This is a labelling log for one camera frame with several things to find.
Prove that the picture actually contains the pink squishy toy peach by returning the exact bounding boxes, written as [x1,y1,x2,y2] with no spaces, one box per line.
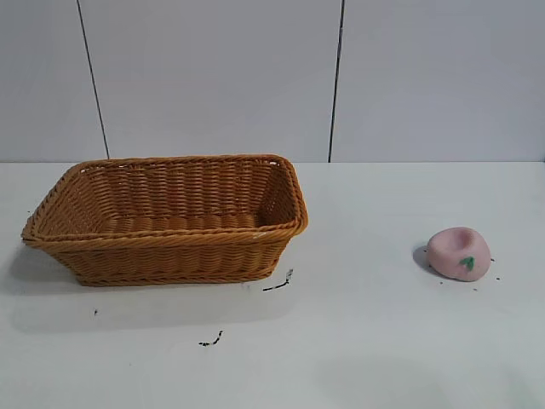
[426,227,494,283]

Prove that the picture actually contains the brown woven wicker basket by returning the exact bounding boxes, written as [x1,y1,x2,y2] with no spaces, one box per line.
[20,153,310,288]

